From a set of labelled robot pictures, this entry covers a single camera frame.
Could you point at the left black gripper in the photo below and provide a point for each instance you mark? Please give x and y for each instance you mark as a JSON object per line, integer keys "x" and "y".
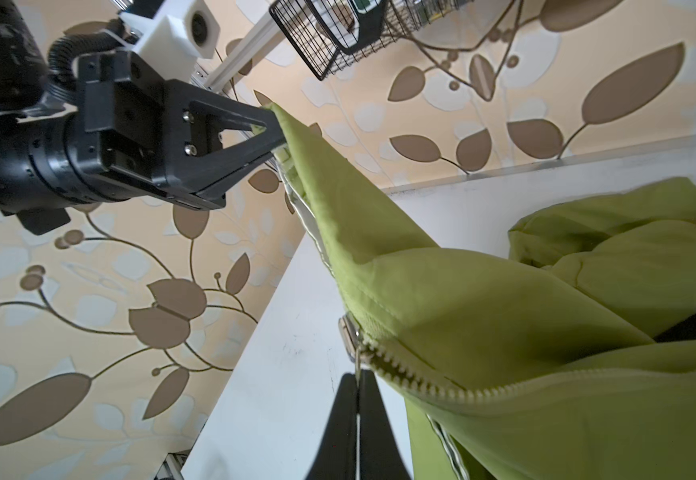
{"x": 104, "y": 127}

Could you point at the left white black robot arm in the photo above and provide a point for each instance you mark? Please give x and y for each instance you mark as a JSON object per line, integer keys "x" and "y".
{"x": 6, "y": 66}

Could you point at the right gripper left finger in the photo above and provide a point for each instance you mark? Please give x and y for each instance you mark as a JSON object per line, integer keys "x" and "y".
{"x": 336, "y": 456}

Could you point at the aluminium frame left post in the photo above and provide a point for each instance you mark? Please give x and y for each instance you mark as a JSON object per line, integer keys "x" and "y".
{"x": 259, "y": 42}

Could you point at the black tool set in basket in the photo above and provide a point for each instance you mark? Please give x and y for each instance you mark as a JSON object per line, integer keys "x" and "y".
{"x": 354, "y": 24}

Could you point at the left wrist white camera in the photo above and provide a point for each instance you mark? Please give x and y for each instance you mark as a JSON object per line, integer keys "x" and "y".
{"x": 172, "y": 35}

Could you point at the black wire basket back wall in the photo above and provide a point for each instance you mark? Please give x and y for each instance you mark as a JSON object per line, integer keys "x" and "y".
{"x": 297, "y": 23}

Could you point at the green zip-up hooded jacket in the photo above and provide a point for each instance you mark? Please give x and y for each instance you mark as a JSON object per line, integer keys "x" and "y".
{"x": 572, "y": 358}

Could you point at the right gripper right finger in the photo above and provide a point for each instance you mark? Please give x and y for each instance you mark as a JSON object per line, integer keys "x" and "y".
{"x": 378, "y": 454}

